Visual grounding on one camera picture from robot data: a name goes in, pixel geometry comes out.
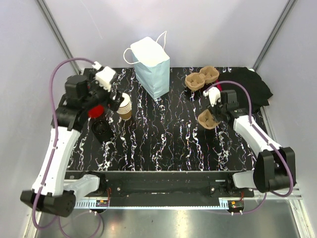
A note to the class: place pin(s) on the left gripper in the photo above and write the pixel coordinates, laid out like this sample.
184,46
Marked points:
110,101

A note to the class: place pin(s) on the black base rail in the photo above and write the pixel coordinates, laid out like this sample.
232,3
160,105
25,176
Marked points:
169,189

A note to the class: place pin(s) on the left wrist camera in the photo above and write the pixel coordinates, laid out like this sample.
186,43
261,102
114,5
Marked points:
105,75

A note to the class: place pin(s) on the single pulp cup carrier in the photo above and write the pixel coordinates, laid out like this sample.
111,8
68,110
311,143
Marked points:
206,120

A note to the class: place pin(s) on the stack of paper cups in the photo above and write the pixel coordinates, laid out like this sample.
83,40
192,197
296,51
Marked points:
125,108

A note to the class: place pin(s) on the stack of black lids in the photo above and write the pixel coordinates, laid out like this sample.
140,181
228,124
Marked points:
102,131

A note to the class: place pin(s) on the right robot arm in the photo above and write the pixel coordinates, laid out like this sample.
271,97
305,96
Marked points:
275,165

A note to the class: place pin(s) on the stack of pulp cup carriers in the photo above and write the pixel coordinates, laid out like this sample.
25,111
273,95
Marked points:
207,75

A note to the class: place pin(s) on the black cloth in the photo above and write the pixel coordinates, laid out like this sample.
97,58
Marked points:
258,91

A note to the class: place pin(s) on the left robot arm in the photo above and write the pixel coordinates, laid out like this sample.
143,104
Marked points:
48,193

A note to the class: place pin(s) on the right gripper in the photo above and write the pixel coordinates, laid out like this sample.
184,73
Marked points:
213,111

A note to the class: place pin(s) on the red cup with stirrers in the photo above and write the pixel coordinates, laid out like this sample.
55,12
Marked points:
96,112

